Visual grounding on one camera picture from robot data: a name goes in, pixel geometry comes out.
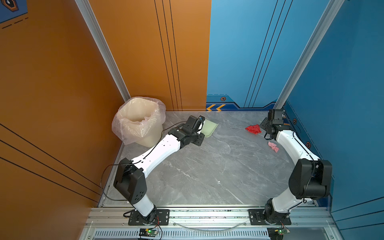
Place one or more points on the left controller board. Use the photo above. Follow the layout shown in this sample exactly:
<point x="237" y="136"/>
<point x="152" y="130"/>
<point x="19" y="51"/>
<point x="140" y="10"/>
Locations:
<point x="148" y="233"/>

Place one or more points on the right controller board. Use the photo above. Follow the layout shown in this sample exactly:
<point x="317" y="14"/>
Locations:
<point x="277" y="234"/>

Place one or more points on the small pink paper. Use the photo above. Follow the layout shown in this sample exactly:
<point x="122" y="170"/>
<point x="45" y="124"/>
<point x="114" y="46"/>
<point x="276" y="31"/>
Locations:
<point x="273" y="146"/>

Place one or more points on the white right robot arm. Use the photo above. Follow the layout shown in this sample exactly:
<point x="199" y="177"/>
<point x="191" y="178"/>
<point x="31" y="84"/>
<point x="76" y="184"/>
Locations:
<point x="311" y="177"/>

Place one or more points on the aluminium corner post left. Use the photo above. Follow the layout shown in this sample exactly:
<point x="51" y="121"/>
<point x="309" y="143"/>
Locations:
<point x="101" y="42"/>

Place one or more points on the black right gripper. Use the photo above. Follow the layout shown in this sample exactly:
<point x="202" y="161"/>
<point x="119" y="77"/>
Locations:
<point x="262" y="125"/>

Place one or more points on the green dustpan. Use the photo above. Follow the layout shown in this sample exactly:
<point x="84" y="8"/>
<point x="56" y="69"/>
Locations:
<point x="208" y="128"/>

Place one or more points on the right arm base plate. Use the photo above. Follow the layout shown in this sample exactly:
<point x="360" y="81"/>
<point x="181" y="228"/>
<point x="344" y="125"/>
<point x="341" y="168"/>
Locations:
<point x="258" y="217"/>

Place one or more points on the controller board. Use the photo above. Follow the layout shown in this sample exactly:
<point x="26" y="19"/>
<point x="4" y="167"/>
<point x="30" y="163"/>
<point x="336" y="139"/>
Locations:
<point x="277" y="234"/>
<point x="148" y="233"/>

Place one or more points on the large red paper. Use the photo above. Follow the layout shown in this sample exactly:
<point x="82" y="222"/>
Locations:
<point x="255" y="129"/>

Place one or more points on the clear plastic bin liner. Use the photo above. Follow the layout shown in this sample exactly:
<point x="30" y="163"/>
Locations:
<point x="136" y="120"/>

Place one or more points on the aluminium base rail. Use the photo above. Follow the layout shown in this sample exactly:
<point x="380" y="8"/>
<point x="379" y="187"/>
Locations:
<point x="210" y="223"/>

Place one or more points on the aluminium corner post right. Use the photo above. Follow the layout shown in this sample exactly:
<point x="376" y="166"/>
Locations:
<point x="315" y="39"/>

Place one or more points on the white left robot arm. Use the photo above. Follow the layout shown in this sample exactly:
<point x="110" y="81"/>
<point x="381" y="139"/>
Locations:
<point x="130" y="178"/>

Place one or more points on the cream trash bin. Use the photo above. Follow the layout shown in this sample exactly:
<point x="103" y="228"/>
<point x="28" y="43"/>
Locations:
<point x="141" y="123"/>

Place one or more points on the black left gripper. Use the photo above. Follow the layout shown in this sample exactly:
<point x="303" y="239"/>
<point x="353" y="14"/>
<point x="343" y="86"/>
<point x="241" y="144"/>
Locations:
<point x="201" y="137"/>

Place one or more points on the aluminium corner post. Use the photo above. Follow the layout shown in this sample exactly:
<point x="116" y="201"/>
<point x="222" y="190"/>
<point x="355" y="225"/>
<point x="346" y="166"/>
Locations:
<point x="101" y="42"/>
<point x="315" y="39"/>

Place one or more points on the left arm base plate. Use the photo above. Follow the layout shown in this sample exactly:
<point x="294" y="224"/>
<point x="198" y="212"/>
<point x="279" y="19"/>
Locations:
<point x="156" y="217"/>

